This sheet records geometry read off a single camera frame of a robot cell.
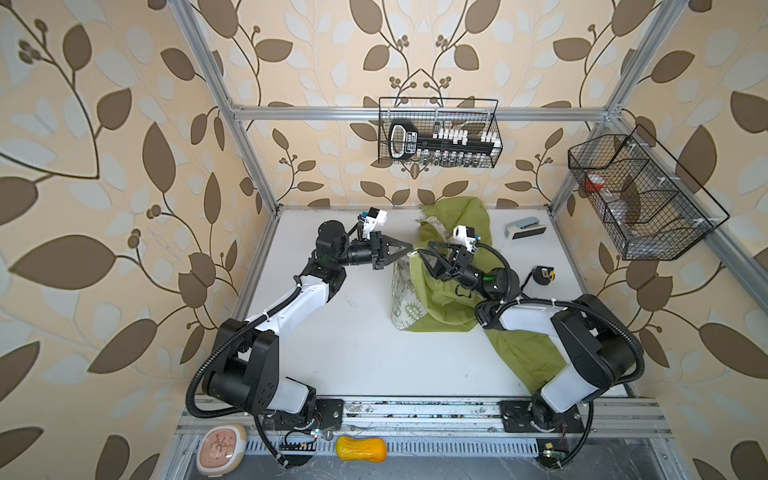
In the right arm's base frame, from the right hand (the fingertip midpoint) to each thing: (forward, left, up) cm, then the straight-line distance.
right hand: (425, 254), depth 68 cm
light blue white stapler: (+31, -42, -27) cm, 59 cm away
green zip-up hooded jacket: (-5, 0, -14) cm, 15 cm away
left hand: (+1, +3, +1) cm, 3 cm away
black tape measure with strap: (+11, -42, -28) cm, 52 cm away
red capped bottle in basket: (+21, -48, +3) cm, 53 cm away
